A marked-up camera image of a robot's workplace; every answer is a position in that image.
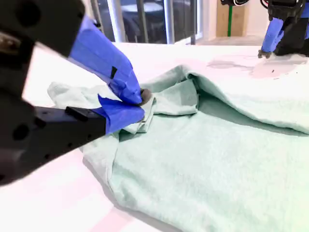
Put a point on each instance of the wooden panel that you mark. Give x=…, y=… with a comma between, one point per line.
x=239, y=21

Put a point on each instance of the pale green T-shirt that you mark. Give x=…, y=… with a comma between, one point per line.
x=193, y=157

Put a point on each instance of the green pole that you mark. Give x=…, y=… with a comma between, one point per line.
x=230, y=21

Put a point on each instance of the grey metal railing post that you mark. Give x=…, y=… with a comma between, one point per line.
x=119, y=21

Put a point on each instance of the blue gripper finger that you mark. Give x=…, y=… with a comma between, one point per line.
x=72, y=125
x=103, y=55
x=271, y=36

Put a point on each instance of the white window frame post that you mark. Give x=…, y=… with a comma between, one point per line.
x=169, y=21

